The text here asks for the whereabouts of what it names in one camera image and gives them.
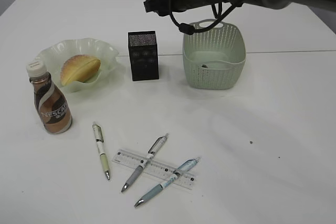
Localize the clear plastic ruler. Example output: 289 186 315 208
112 149 197 190

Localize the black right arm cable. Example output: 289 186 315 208
167 0 302 36

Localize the brown Nescafe coffee bottle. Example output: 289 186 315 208
26 60 72 134

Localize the white and green pen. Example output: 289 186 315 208
92 122 111 180

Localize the black square pen holder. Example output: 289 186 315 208
128 31 159 81

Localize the yellow bread loaf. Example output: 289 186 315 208
60 55 101 86

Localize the green plastic woven basket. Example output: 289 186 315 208
183 22 246 90

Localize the pale green ruffled glass plate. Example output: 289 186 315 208
35 38 119 93

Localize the blue grey grip pen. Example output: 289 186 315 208
134 157 201 208

